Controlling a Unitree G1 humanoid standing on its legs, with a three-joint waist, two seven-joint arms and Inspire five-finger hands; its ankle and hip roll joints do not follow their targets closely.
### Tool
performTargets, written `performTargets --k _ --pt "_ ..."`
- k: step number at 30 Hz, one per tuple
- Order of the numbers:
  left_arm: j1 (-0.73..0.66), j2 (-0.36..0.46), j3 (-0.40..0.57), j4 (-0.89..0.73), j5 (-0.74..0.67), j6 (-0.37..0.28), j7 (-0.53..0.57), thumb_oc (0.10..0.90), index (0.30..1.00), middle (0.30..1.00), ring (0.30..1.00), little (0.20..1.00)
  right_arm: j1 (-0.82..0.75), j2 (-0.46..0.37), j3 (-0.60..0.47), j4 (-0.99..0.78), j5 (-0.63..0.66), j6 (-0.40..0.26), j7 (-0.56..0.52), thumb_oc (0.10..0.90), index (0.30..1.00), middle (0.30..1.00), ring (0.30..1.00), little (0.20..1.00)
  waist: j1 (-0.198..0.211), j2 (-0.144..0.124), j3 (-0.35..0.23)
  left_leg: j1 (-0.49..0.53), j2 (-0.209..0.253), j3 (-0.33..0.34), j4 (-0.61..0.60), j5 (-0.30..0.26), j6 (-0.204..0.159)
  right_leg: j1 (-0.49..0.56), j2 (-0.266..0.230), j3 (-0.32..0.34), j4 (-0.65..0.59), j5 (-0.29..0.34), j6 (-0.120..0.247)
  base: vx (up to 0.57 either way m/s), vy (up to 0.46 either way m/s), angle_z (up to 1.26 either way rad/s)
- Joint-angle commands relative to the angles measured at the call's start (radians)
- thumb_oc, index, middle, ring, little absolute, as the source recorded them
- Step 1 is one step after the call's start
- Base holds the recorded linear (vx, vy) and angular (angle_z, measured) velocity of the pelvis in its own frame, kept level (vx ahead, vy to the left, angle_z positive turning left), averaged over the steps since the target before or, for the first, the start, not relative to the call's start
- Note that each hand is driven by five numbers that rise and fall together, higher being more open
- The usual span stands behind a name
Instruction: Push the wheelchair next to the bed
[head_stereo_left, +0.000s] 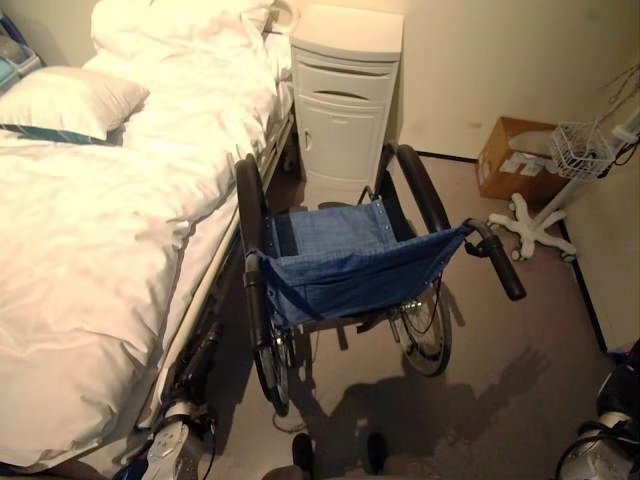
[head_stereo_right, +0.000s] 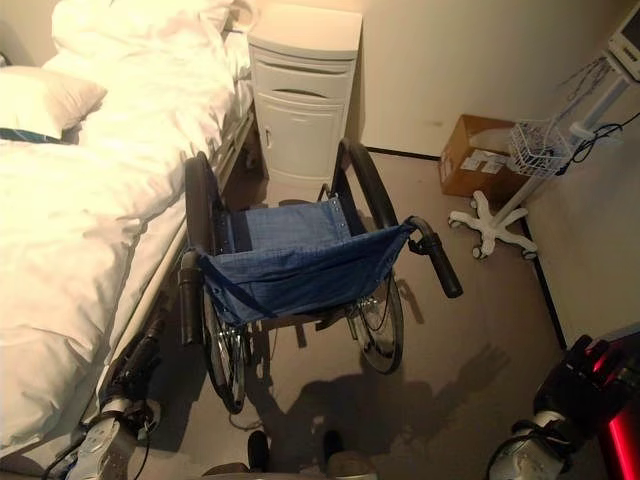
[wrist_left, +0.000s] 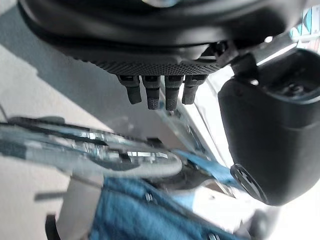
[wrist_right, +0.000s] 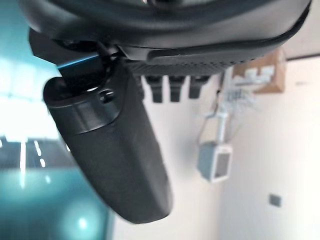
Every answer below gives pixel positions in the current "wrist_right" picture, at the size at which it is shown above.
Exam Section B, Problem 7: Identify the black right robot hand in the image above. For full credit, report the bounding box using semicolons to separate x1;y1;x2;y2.
18;0;313;225

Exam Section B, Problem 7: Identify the white wall-mounted medical monitor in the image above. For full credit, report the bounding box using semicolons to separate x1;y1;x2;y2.
196;74;256;185

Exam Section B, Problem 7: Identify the grey wall socket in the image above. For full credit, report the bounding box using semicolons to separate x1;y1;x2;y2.
268;192;283;208

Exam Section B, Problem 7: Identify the wooden wall shelf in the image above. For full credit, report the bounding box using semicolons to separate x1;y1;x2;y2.
231;48;286;95

